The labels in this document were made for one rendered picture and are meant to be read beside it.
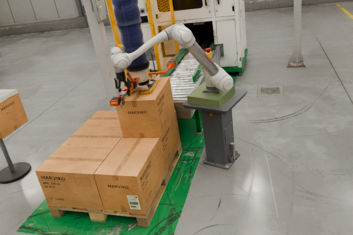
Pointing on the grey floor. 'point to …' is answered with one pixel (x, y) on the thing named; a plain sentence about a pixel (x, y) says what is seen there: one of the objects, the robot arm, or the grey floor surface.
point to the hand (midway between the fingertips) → (124, 93)
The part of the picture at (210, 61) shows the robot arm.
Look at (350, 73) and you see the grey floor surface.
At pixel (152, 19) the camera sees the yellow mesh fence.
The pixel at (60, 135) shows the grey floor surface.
